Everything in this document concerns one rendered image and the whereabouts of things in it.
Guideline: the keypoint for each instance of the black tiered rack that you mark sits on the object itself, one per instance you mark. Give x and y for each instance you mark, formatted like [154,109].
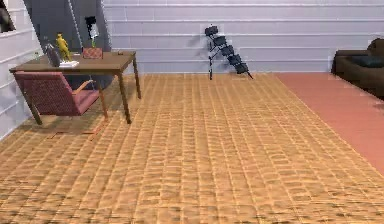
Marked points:
[226,51]

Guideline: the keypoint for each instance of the small dark table object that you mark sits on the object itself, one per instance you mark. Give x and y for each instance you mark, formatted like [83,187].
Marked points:
[120,52]

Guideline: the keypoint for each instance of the brown wooden table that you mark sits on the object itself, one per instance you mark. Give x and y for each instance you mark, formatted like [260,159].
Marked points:
[100,65]

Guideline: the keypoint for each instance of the red woven plant pot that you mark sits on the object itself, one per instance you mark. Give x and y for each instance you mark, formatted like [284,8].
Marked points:
[92,53]

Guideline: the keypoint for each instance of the black flower plant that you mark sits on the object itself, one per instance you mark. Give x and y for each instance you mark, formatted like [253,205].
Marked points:
[91,28]

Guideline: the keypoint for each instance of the white statue base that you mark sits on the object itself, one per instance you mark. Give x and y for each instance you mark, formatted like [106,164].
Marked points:
[68,63]

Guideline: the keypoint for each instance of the red woven armchair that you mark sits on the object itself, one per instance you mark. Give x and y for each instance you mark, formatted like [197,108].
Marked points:
[50,93]

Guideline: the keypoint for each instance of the yellow figurine statue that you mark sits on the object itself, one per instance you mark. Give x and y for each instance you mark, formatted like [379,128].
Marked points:
[62,47]

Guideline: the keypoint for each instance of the dark brown sofa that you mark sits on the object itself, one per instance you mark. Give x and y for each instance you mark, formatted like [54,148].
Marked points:
[361,68]

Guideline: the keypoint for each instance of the dark teal cushion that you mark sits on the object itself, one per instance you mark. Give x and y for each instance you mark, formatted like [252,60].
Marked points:
[366,61]

